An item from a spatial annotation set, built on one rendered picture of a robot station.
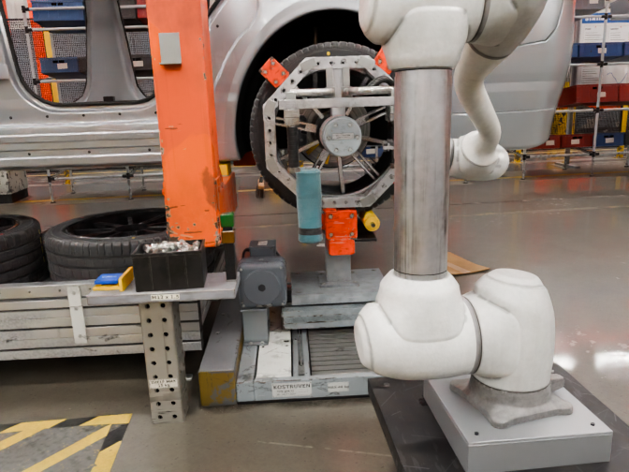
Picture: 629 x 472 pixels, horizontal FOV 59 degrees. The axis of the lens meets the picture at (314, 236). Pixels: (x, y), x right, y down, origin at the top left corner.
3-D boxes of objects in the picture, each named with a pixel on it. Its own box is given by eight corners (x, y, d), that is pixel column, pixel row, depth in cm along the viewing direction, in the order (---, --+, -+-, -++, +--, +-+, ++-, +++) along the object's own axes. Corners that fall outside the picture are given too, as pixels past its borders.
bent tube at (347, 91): (389, 96, 198) (389, 66, 195) (401, 96, 179) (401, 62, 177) (341, 97, 197) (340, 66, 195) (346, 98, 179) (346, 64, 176)
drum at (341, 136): (356, 152, 208) (356, 113, 205) (364, 157, 188) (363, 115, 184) (319, 153, 208) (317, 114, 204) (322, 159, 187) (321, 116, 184)
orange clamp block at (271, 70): (290, 75, 201) (271, 57, 200) (290, 74, 194) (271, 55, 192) (277, 89, 202) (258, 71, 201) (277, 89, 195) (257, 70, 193)
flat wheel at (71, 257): (202, 248, 276) (198, 201, 270) (228, 288, 216) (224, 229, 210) (59, 265, 255) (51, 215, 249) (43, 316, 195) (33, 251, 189)
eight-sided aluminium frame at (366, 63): (409, 201, 214) (410, 54, 201) (413, 205, 207) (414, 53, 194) (268, 208, 212) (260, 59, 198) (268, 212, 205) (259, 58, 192)
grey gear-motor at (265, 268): (289, 305, 248) (285, 229, 239) (289, 346, 207) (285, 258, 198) (248, 308, 247) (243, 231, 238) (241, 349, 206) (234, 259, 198)
